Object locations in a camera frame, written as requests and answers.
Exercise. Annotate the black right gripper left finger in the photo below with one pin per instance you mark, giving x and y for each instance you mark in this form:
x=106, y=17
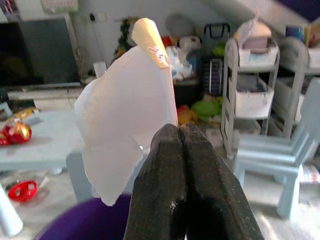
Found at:
x=160, y=180

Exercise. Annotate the black flat television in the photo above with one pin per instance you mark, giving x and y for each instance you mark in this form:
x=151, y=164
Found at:
x=37, y=52

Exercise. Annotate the small white kids table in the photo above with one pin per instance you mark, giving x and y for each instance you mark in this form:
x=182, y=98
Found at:
x=45, y=147

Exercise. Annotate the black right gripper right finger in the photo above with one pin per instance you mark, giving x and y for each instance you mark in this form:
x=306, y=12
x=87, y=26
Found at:
x=215, y=185

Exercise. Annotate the red plastic toy with holes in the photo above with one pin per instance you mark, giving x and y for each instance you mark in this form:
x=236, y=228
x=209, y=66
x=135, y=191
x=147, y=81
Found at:
x=22, y=192

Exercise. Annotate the green yellow plush toys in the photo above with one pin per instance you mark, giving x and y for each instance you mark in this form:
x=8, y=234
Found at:
x=200, y=110

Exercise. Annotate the red gold toy mask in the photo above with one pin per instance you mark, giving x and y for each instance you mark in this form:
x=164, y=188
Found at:
x=20, y=132

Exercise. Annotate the white paper scrap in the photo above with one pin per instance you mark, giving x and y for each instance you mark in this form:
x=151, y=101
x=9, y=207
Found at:
x=125, y=112

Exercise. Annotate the pale blue kids chair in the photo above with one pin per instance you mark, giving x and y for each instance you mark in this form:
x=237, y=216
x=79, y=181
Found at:
x=282, y=160

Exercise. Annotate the purple rubbish bin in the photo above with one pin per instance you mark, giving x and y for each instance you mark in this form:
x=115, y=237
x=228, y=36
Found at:
x=85, y=222

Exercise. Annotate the red toy figure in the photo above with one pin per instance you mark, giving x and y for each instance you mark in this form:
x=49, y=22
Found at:
x=3, y=136

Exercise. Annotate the white shelf trolley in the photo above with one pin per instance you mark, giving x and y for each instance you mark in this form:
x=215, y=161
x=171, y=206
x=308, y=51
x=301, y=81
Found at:
x=252, y=100
x=297, y=75

